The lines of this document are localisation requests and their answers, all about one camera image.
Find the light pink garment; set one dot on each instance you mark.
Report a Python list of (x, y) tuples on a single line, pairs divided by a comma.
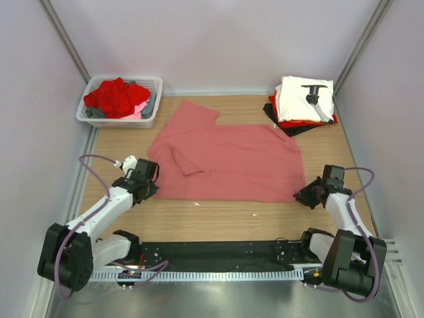
[(137, 112)]

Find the white plastic basket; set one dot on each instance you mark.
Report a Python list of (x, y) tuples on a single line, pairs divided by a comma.
[(108, 98)]

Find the red folded t shirt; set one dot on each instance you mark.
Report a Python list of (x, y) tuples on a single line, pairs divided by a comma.
[(272, 100)]

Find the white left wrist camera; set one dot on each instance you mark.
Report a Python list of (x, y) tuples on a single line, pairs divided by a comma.
[(128, 163)]

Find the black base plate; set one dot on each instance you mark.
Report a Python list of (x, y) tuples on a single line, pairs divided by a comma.
[(228, 256)]

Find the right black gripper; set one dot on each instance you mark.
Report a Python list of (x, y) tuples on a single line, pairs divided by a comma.
[(303, 195)]

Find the grey cable duct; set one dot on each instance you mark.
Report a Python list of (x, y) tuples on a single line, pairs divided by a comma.
[(116, 275)]

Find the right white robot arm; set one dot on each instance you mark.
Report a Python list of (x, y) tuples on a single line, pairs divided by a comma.
[(352, 259)]

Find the grey garment in basket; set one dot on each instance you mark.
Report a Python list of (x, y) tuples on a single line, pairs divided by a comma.
[(149, 107)]

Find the white folded printed t shirt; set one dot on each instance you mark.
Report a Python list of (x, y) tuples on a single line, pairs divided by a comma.
[(304, 99)]

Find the red crumpled t shirt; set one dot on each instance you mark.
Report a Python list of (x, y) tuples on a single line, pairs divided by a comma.
[(116, 97)]

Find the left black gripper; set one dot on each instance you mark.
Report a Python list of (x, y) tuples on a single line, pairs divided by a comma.
[(152, 190)]

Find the black folded t shirt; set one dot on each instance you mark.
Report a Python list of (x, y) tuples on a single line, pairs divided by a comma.
[(290, 129)]

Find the pink t shirt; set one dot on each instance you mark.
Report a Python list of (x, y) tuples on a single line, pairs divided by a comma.
[(202, 160)]

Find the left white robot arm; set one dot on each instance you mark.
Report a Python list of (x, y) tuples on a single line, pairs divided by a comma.
[(72, 252)]

